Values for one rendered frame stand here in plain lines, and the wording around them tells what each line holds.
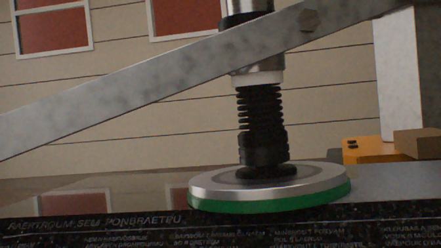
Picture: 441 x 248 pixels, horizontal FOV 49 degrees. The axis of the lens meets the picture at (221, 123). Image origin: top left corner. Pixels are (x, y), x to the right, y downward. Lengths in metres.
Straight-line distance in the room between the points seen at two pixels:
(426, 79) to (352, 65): 5.40
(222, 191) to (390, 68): 0.96
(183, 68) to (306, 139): 6.25
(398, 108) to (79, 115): 1.04
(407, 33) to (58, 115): 1.03
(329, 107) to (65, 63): 4.05
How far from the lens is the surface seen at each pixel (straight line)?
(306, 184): 0.57
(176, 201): 0.67
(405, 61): 1.41
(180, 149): 7.14
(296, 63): 6.78
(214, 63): 0.58
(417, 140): 1.14
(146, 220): 0.63
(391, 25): 1.45
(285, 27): 0.60
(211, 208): 0.58
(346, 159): 1.28
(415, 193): 0.62
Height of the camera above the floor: 0.96
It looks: 3 degrees down
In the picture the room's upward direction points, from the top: 6 degrees counter-clockwise
